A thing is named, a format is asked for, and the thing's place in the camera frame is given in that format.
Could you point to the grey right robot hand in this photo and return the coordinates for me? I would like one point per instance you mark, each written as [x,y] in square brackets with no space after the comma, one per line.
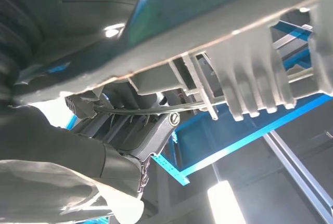
[52,153]

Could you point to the long blue metal shelf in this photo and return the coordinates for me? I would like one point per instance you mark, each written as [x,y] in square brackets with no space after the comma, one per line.
[208,136]

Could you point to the bright ceiling light panel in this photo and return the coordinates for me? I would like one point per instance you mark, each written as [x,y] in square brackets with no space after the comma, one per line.
[225,205]

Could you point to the grey metal beam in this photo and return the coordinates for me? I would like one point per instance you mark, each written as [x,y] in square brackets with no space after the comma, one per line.
[299,174]

